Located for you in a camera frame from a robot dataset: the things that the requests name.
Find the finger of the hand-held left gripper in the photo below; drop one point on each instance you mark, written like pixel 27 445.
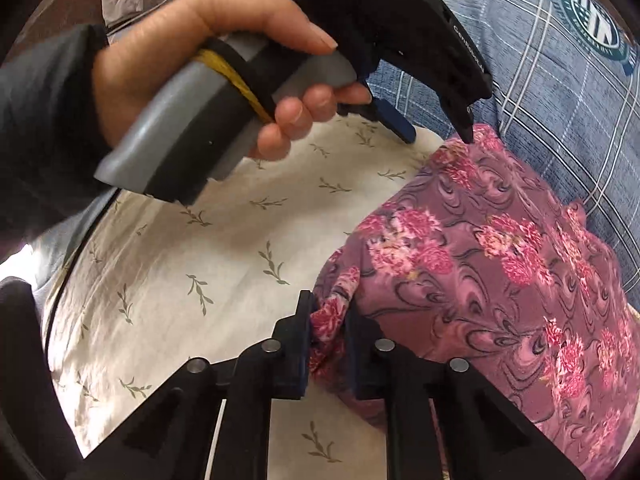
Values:
pixel 395 122
pixel 450 60

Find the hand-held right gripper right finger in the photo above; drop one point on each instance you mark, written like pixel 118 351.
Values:
pixel 357 360

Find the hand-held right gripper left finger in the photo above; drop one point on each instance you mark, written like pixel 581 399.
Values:
pixel 300 360

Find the pink floral garment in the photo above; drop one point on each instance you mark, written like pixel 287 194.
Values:
pixel 475 285

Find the person's left forearm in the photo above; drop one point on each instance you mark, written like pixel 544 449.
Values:
pixel 40 135

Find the person's left hand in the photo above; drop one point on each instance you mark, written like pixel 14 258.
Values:
pixel 165 35

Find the blue plaid blanket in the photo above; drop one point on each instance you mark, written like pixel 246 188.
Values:
pixel 540 110

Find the cream leaf-print sheet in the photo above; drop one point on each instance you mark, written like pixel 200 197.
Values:
pixel 200 260

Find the dark cloth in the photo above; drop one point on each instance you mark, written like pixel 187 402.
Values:
pixel 25 360

